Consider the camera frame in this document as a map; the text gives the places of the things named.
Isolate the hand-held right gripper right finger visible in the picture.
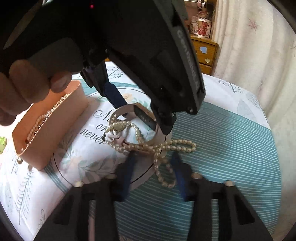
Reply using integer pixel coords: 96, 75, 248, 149
170, 153, 274, 241

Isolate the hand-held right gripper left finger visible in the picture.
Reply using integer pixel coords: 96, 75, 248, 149
33, 154, 137, 241

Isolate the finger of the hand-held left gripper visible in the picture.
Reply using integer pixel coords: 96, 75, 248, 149
150, 100, 177, 136
80, 62, 129, 107

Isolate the pink smart band watch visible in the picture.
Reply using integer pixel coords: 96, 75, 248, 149
109, 103, 173, 149

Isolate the pearl necklace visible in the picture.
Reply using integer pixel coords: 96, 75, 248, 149
103, 120, 197, 189

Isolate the pink plastic tray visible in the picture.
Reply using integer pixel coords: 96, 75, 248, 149
11, 80, 89, 171

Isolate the white pearl bracelet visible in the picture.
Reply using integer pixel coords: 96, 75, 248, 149
24, 93, 71, 145

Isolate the person's left hand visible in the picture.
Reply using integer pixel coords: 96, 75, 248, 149
0, 59, 72, 127

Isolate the tree print tablecloth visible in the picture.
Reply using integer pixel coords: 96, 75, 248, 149
0, 61, 280, 241

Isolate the red patterned paper cup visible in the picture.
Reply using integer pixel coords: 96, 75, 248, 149
196, 19, 212, 39

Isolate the wooden desk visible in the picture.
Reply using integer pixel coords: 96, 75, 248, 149
191, 37, 219, 75

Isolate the white leaf print curtain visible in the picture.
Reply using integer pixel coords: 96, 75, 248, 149
209, 0, 296, 144

